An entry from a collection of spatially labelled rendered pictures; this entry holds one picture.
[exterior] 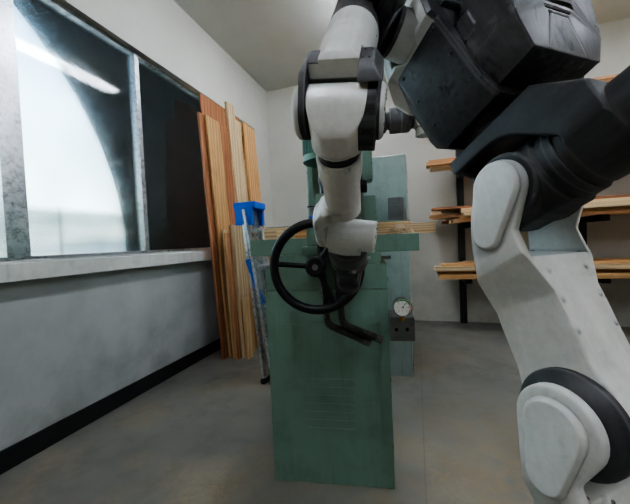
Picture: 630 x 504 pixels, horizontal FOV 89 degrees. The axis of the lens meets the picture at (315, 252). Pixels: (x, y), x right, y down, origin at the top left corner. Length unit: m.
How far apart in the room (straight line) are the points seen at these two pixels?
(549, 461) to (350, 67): 0.60
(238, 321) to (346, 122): 2.28
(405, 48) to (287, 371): 1.03
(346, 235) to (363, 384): 0.71
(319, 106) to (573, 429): 0.53
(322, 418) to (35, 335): 1.33
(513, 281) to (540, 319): 0.07
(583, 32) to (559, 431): 0.59
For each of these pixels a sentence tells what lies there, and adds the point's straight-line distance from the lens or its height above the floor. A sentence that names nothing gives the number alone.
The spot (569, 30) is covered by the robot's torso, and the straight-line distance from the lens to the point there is 0.70.
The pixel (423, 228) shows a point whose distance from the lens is 1.29.
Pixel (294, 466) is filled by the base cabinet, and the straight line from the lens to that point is 1.42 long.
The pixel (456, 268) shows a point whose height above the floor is 0.59.
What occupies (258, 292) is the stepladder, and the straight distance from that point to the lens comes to 2.04.
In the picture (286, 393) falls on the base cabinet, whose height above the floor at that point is 0.33.
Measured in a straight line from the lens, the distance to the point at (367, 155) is 1.50.
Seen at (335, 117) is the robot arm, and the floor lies 1.05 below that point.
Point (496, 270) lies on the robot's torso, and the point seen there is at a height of 0.83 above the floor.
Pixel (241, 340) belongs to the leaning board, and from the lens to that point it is 2.64.
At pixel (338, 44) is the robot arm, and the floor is 1.15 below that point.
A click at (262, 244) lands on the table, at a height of 0.88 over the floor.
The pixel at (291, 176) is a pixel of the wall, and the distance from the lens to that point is 3.86.
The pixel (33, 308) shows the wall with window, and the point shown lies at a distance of 1.92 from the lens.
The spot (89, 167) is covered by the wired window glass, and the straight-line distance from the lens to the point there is 2.21.
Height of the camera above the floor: 0.88
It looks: 2 degrees down
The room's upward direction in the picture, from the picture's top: 3 degrees counter-clockwise
